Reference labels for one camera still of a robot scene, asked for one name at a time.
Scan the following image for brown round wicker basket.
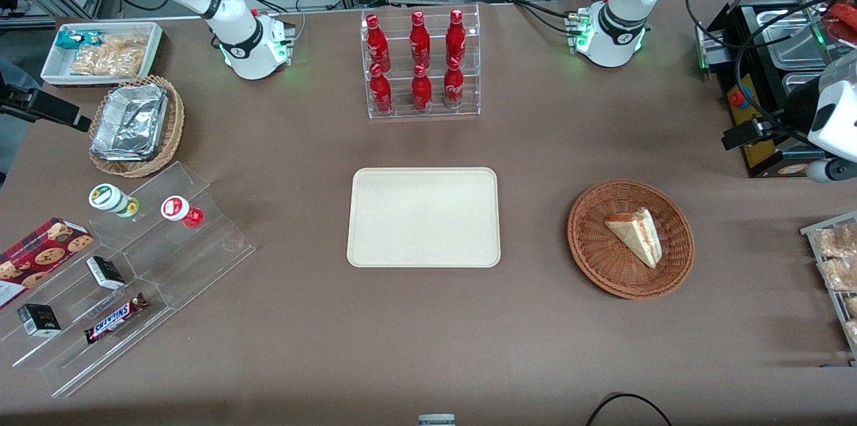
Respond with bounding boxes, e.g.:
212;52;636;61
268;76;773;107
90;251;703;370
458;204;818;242
567;180;695;300

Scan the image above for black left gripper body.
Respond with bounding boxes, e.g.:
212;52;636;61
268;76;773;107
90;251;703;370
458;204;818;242
780;74;832;142

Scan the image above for stack of foil trays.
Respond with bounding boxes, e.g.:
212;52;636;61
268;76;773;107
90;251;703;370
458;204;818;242
90;83;169;162

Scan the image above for white rectangular snack bin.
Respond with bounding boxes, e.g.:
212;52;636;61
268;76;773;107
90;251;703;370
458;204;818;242
40;22;165;87

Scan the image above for cream plastic tray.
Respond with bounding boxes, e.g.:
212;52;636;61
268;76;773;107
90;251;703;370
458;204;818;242
346;167;501;269

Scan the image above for red lid yogurt cup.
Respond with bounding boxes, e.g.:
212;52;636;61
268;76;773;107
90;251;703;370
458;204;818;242
161;195;205;228

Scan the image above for black food warmer machine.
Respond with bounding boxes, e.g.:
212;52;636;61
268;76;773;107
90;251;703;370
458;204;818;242
695;0;857;179

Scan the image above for red cola bottle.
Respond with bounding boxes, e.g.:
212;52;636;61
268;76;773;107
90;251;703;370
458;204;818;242
446;9;467;65
411;63;433;112
409;11;431;68
370;63;394;114
366;14;392;72
443;56;465;109

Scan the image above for steel food pan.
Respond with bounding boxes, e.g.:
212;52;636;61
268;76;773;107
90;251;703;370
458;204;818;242
753;7;832;72
780;71;826;97

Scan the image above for red cookie box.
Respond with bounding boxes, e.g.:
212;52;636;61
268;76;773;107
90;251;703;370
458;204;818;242
0;217;94;310

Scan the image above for black cable loop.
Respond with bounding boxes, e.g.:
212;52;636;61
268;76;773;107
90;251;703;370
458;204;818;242
586;393;674;426

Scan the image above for grey metal snack tray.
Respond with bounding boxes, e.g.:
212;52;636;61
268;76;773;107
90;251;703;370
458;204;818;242
800;212;857;357

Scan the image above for triangle sandwich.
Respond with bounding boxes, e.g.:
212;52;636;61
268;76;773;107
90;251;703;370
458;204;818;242
605;208;664;269

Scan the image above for clear acrylic stepped stand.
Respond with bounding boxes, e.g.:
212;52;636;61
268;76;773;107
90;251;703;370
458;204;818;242
0;161;257;399

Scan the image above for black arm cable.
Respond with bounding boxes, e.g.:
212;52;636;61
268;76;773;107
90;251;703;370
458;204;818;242
684;0;857;145

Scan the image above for red orange food item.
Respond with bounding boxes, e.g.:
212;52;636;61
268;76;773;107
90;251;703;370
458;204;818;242
822;3;857;46

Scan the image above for teal snack packet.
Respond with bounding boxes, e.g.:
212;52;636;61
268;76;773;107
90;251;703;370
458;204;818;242
56;29;102;51

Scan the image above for clear acrylic bottle rack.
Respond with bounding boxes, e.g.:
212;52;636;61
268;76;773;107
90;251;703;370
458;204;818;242
360;4;481;120

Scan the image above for light oval wicker basket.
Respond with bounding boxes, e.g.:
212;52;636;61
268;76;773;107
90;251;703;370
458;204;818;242
88;75;185;179

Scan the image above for clear bag of crackers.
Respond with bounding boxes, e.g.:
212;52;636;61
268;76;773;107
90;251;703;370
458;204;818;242
70;48;143;77
90;33;149;54

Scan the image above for green lid yogurt cup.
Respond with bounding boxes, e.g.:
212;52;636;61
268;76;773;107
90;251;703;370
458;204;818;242
89;184;141;219

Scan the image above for small black box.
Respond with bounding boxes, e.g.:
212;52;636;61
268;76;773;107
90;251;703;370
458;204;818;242
86;256;126;291
17;303;62;337

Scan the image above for snickers chocolate bar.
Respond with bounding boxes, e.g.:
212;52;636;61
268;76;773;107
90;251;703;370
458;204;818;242
84;293;149;345

